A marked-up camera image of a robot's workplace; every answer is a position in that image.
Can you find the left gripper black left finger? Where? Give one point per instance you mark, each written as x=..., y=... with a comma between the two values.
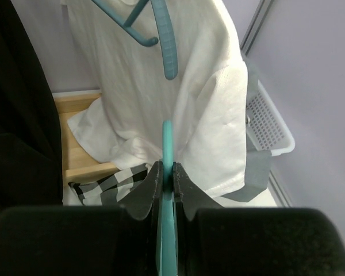
x=143, y=202

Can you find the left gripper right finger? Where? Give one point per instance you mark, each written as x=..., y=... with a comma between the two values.
x=188, y=197

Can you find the teal plastic hanger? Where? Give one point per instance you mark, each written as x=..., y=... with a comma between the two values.
x=166, y=249

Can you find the black white checked shirt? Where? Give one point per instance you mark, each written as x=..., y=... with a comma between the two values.
x=110, y=189

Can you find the grey button shirt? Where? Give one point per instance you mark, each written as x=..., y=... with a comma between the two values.
x=256, y=176

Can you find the grey-blue plastic hanger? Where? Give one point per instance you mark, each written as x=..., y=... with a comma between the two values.
x=149, y=24

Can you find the white t-shirt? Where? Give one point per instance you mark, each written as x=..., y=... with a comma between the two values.
x=206, y=102

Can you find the white plastic basket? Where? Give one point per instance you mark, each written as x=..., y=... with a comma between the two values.
x=266, y=129

